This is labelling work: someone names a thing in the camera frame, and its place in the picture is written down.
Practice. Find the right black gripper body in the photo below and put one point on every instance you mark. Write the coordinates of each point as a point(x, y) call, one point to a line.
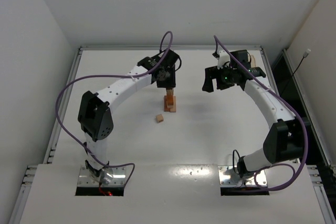
point(214, 74)

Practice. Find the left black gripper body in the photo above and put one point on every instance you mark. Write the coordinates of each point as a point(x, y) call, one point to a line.
point(166, 83)

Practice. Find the dark-topped wood block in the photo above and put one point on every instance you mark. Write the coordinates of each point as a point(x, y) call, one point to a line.
point(169, 92)

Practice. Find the red-brown arch block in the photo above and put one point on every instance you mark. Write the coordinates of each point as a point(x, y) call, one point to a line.
point(168, 100)

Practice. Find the red-brown long block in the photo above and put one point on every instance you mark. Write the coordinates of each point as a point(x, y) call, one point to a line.
point(166, 108)

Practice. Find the light wood long block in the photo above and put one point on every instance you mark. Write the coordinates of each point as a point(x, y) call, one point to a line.
point(172, 109)

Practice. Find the small plain wood cube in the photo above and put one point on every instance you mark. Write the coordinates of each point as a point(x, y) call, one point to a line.
point(159, 118)

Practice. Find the clear orange plastic box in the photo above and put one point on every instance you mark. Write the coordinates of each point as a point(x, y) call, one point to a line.
point(252, 61)

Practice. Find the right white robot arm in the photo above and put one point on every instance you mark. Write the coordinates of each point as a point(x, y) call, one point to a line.
point(285, 139)

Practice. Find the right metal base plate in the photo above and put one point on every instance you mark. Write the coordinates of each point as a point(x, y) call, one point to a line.
point(229, 179)

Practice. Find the metal base plate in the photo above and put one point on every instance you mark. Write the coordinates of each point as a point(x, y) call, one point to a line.
point(229, 179)
point(109, 177)

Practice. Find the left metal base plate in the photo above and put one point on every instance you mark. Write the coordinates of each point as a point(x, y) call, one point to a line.
point(109, 177)

